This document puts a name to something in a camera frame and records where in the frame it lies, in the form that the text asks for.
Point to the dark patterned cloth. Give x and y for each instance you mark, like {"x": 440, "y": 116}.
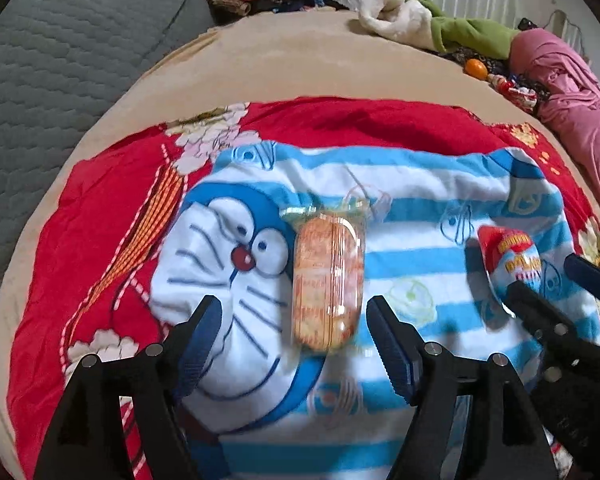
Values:
{"x": 495, "y": 62}

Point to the white and green garment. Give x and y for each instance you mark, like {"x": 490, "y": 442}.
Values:
{"x": 460, "y": 30}

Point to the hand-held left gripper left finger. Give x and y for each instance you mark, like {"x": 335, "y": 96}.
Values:
{"x": 200, "y": 341}

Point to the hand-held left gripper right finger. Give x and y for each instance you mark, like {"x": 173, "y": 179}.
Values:
{"x": 387, "y": 346}

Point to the red floral blanket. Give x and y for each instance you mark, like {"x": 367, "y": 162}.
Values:
{"x": 105, "y": 210}

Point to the pink duvet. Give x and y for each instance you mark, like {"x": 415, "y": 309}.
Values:
{"x": 570, "y": 85}

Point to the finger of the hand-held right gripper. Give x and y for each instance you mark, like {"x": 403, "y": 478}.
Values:
{"x": 540, "y": 317}
{"x": 592, "y": 277}

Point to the grey quilted headboard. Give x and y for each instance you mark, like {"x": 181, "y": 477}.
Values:
{"x": 55, "y": 60}

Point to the small colourful toy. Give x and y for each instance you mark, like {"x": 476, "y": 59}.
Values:
{"x": 517, "y": 94}

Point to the orange fruit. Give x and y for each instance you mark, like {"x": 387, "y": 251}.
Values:
{"x": 474, "y": 67}

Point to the red and blue toy egg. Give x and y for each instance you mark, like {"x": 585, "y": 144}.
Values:
{"x": 510, "y": 255}

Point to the orange cracker packet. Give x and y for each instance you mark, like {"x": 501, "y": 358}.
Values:
{"x": 327, "y": 280}

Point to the blue striped cartoon fabric tray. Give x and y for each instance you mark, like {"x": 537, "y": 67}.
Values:
{"x": 430, "y": 260}

